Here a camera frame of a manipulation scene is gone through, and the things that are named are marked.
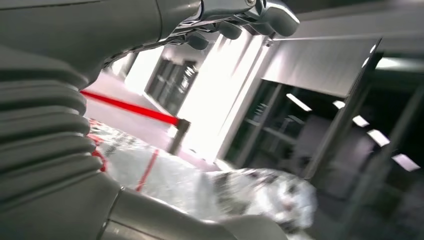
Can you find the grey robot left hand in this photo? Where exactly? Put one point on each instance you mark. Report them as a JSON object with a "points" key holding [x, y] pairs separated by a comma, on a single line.
{"points": [[82, 26]]}

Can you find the grey mailer bag black letters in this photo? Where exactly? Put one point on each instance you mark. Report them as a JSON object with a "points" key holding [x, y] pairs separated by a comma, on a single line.
{"points": [[185, 188]]}

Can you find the red barrier belt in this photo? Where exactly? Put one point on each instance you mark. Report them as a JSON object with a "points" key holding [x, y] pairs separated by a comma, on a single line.
{"points": [[132, 107]]}

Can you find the metal barrier post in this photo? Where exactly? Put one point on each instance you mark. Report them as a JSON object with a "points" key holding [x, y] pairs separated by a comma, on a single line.
{"points": [[179, 137]]}

